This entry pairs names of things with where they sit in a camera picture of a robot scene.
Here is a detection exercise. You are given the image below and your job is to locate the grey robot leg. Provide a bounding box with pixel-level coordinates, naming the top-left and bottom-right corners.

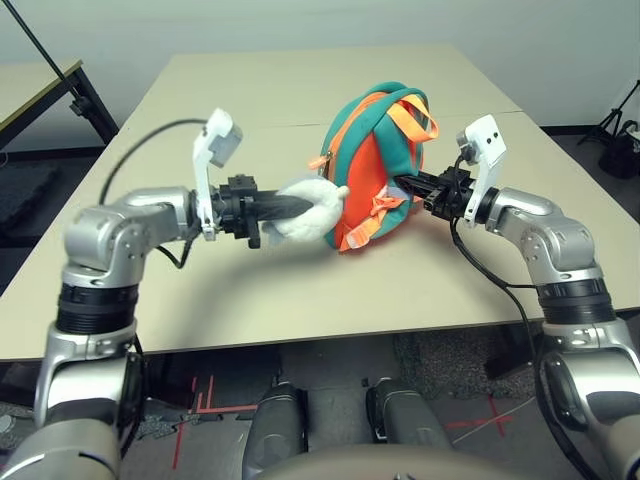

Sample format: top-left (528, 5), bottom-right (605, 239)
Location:
top-left (367, 377), bottom-right (454, 451)
top-left (242, 382), bottom-right (309, 471)

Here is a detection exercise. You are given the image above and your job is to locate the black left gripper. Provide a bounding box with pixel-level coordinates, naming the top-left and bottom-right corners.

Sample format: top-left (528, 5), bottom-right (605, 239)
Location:
top-left (218, 174), bottom-right (321, 250)

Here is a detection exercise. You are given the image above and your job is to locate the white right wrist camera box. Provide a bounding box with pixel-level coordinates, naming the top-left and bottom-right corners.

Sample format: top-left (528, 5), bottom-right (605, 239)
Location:
top-left (454, 113), bottom-right (511, 224)

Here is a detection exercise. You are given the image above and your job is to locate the black stand pole with clamp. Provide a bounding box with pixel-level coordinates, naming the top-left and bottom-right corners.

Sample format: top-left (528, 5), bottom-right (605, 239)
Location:
top-left (9, 0), bottom-right (99, 119)

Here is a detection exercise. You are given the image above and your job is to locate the black bag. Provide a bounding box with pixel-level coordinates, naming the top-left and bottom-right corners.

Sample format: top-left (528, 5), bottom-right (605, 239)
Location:
top-left (597, 117), bottom-right (640, 179)

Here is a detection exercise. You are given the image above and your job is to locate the grey left robot leg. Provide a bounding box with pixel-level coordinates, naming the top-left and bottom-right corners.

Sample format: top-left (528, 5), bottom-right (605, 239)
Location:
top-left (242, 382), bottom-right (309, 471)

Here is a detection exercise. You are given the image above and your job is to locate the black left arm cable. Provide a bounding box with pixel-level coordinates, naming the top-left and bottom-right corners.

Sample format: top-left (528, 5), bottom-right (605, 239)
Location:
top-left (99, 118), bottom-right (209, 271)

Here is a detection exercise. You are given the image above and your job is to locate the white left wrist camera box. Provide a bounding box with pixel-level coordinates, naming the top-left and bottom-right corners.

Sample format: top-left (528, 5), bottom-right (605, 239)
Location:
top-left (192, 107), bottom-right (245, 241)

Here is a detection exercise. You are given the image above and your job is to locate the grey foam mat piece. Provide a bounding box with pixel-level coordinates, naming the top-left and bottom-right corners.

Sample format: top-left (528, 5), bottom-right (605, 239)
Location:
top-left (134, 407), bottom-right (201, 441)

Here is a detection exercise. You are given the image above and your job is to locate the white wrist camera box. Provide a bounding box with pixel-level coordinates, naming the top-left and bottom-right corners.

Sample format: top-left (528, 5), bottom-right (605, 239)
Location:
top-left (192, 107), bottom-right (245, 241)
top-left (454, 113), bottom-right (511, 224)

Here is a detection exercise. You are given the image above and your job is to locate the black table leg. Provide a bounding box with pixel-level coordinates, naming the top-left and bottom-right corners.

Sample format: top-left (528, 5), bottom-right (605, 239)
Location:
top-left (482, 324), bottom-right (534, 379)

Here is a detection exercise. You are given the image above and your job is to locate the grey plush toy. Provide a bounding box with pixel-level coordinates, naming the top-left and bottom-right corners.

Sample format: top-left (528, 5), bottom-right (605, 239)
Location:
top-left (262, 175), bottom-right (351, 246)

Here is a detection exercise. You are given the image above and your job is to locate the dark foam floor mat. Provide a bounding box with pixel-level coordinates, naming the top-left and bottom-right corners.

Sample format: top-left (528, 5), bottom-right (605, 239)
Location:
top-left (0, 164), bottom-right (59, 234)

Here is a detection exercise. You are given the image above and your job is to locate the beige robot torso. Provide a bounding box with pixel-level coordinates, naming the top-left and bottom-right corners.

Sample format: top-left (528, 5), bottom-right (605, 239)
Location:
top-left (219, 439), bottom-right (501, 480)

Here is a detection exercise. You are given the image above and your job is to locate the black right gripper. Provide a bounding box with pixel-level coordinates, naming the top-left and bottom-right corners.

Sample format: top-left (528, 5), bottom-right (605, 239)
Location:
top-left (395, 168), bottom-right (474, 219)

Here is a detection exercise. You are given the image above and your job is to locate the black tripod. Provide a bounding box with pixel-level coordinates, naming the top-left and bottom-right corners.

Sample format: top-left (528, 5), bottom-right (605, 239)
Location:
top-left (577, 78), bottom-right (640, 146)

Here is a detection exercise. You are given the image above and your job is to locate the orange teal backpack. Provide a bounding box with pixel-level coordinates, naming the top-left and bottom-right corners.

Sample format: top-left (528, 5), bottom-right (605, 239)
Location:
top-left (308, 84), bottom-right (441, 254)

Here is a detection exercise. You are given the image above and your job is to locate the grey right robot leg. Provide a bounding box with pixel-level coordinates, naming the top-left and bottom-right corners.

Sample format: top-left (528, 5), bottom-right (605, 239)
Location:
top-left (367, 377), bottom-right (454, 451)

